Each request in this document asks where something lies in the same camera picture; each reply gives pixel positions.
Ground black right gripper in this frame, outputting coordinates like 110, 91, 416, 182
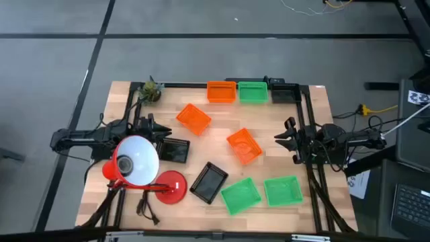
273, 116, 318, 165

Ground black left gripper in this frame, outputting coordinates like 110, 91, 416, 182
136, 113, 173, 140

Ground black plastic basket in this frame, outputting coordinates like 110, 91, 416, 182
156, 136, 191, 165
269, 83, 302, 104
189, 161, 230, 205

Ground orange plastic basket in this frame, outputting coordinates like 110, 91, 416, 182
206, 80, 237, 104
175, 102, 213, 136
226, 127, 264, 166

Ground green plastic basket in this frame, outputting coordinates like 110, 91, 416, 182
263, 175, 304, 207
238, 81, 269, 104
220, 177, 263, 216

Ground small potted green plant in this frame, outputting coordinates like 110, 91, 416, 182
137, 75, 166, 104

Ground white paper sheet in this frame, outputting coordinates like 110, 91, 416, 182
347, 169, 372, 200

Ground black overhead rig bar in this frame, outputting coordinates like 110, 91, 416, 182
0, 227, 430, 242

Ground white printed marker tag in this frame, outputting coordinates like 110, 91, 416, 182
407, 89, 430, 106

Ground black laptop keyboard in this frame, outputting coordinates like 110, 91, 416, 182
390, 183, 430, 239

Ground black aluminium table frame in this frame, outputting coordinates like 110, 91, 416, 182
99, 80, 337, 233

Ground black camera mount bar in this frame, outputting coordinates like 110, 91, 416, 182
224, 77, 286, 85

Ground black lamp power cord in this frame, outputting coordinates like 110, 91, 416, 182
135, 190, 161, 227

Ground yellow power plug cable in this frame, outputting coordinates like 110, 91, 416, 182
357, 104, 399, 117

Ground thick white cable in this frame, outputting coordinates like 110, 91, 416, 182
382, 102, 430, 136

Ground thin white floor wires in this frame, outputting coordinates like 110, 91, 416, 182
279, 0, 354, 17

